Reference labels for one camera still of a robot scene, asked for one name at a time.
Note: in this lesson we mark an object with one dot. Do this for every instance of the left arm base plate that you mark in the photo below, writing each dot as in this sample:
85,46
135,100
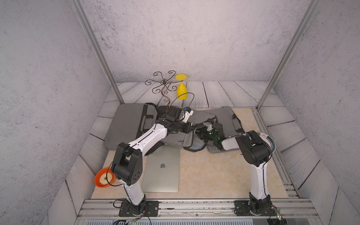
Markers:
148,208

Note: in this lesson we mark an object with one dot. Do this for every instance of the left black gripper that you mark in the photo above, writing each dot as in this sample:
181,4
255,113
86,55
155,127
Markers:
187,130

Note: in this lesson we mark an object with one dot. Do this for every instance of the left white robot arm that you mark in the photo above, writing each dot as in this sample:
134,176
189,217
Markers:
127,165

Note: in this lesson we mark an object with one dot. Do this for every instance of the orange bowl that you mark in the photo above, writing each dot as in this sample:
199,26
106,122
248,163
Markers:
97,177

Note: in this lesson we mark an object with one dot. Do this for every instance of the right aluminium frame post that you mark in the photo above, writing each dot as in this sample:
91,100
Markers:
309,13

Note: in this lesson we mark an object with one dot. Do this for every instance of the copper wire jewelry stand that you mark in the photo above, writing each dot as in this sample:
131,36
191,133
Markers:
164,85

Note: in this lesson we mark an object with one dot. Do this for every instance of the white donut in bowl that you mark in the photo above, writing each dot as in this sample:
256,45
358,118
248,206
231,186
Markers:
105,178

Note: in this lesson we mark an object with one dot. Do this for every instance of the grey zippered laptop bag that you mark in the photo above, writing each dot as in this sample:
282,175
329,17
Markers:
129,123

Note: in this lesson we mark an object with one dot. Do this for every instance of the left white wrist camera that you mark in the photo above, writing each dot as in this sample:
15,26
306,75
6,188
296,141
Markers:
187,113

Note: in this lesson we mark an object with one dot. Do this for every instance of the yellow plastic goblet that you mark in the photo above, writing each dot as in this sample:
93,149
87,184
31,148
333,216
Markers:
181,89

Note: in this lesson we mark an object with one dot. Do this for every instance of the left aluminium frame post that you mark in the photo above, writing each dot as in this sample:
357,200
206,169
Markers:
96,47

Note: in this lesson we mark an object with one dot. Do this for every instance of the front aluminium rail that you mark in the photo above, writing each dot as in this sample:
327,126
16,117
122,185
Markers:
202,209

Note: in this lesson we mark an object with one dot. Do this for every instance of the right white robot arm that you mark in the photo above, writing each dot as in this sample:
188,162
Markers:
257,149

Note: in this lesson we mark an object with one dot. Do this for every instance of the white plate green red rim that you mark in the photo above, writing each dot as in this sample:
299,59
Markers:
268,140

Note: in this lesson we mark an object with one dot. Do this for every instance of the aluminium frame post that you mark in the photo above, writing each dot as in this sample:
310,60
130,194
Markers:
96,47
309,13

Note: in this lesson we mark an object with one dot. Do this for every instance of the silver apple laptop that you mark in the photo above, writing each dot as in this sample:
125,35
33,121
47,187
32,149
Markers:
162,170

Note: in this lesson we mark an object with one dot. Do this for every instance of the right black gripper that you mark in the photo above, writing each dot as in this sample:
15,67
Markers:
202,132

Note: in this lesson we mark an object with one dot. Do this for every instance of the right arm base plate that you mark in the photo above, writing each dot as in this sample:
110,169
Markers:
254,208

